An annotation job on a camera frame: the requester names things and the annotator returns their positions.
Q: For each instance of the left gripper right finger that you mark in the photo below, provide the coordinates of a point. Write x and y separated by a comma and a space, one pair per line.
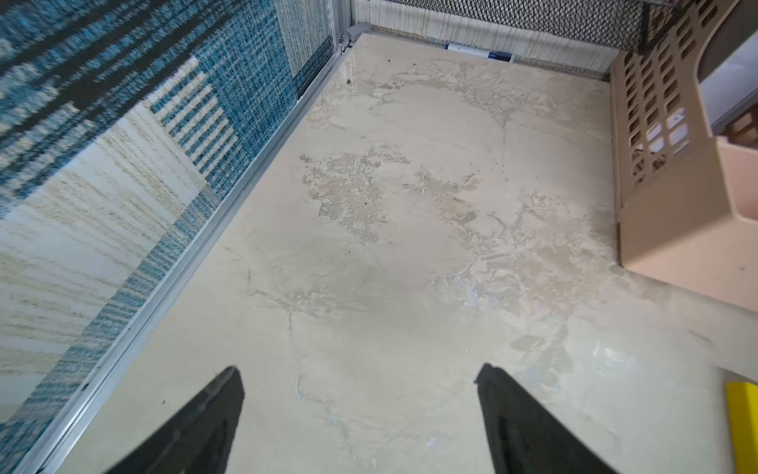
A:
523, 436

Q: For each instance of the pink desk file organizer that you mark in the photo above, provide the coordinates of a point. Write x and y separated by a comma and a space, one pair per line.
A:
686, 186

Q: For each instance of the blue white marker pen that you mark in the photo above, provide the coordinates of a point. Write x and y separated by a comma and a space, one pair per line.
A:
493, 55

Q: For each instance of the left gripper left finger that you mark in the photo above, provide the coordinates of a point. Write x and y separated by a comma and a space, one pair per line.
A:
199, 437

